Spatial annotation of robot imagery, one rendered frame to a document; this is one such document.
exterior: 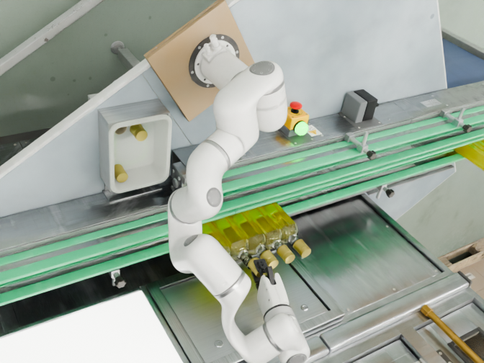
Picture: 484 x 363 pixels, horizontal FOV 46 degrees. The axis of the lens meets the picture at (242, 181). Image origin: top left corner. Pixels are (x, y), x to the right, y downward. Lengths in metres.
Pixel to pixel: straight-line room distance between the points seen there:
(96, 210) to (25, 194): 0.19
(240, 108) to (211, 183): 0.18
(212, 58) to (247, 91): 0.29
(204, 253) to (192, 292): 0.47
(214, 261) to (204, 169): 0.20
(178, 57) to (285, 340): 0.76
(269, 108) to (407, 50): 0.90
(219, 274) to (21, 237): 0.58
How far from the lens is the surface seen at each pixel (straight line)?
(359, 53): 1.95
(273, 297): 1.41
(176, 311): 1.60
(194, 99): 1.60
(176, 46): 1.50
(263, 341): 1.29
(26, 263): 1.52
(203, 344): 1.54
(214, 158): 1.22
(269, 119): 1.34
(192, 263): 1.20
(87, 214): 1.60
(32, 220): 1.60
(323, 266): 1.85
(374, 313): 1.72
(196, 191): 1.17
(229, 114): 1.23
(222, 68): 1.47
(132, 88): 1.53
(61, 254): 1.53
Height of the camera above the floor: 1.99
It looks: 40 degrees down
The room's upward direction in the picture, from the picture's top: 138 degrees clockwise
